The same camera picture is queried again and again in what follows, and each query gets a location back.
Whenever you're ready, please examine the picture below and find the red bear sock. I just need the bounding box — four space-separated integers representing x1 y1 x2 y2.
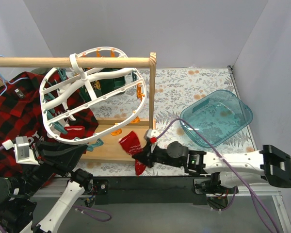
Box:
119 131 146 176

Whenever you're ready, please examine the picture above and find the white round clip hanger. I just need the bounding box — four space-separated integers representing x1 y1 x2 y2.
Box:
39 47 156 145

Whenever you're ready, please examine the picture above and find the red snowflake sock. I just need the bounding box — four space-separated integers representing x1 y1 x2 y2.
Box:
61 126 85 139

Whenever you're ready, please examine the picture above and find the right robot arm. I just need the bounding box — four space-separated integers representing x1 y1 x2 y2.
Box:
113 132 291 193

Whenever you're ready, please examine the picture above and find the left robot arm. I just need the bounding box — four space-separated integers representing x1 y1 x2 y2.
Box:
0 137 94 233

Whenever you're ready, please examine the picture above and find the wooden clothes rack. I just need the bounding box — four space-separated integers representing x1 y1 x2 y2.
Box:
0 51 157 163

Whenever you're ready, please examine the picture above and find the red plaid shirt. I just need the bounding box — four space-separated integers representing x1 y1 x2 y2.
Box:
0 71 98 177

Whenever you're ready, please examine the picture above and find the floral table mat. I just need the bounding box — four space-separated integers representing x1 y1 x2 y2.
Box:
75 67 258 177

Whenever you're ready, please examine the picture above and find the teal plastic basin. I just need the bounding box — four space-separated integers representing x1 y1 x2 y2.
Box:
180 90 253 148

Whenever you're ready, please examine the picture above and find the dark green storage bin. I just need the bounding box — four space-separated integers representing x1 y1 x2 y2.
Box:
98 76 126 95

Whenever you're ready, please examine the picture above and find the dark green sock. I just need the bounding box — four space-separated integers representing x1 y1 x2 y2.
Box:
78 85 91 102

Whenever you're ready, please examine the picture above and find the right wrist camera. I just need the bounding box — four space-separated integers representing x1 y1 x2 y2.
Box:
144 129 160 144

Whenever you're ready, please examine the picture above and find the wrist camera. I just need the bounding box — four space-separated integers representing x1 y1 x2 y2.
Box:
144 129 160 144
2 136 39 165

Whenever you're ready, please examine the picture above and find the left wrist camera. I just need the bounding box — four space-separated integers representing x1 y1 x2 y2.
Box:
2 136 39 165

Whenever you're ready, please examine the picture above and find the blue wire hanger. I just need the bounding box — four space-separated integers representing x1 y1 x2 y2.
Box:
0 55 30 96

